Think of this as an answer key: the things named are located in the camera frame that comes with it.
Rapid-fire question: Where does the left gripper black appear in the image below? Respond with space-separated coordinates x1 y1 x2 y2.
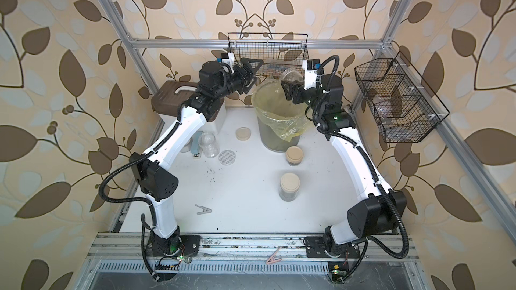
210 58 260 102

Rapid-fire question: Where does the jar with beige lid back-left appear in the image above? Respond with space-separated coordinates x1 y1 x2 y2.
279 68 304 86

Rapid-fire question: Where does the beige jar lid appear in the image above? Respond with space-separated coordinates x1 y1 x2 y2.
235 127 251 141

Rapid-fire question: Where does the patterned white jar lid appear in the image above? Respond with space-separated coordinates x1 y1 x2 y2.
218 150 236 166

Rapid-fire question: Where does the clear jar with tea leaves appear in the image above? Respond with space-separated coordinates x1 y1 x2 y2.
198 132 220 158

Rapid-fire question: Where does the jar with beige lid front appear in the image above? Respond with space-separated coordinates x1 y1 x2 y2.
279 173 300 201

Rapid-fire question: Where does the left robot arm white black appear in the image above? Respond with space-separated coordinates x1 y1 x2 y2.
98 58 263 256

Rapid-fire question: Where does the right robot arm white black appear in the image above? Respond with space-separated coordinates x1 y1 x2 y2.
280 55 409 259

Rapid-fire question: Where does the yellow trash bag liner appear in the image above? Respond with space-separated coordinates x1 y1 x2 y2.
251 81 313 142

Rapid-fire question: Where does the mesh trash bin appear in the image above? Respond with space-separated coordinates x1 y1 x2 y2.
251 81 311 153

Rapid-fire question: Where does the jar with beige lid back-right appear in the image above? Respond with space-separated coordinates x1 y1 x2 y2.
286 146 304 166

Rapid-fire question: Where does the brown lidded storage box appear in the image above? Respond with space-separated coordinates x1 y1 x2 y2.
151 81 227 134

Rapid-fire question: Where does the plastic bag in right basket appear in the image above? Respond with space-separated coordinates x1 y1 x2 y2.
374 99 429 142

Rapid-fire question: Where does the grey clip on table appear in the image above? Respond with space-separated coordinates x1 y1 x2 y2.
195 204 212 215

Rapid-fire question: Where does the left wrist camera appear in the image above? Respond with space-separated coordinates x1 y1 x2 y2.
217 52 235 68

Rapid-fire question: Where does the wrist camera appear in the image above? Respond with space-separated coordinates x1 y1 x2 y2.
302 59 321 90
217 52 235 68

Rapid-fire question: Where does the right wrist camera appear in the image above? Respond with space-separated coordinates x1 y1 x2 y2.
302 59 321 90

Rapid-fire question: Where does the back wire basket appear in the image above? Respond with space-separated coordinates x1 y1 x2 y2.
227 31 309 81

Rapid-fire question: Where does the wire basket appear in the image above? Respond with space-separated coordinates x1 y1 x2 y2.
227 31 309 81
354 52 450 143

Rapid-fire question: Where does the right wire basket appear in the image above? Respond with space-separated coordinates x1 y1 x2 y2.
354 52 450 143

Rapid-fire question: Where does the pink clip on rail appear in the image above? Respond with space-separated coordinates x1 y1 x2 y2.
266 247 282 265

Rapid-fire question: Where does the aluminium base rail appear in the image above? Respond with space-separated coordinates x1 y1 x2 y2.
86 233 419 276

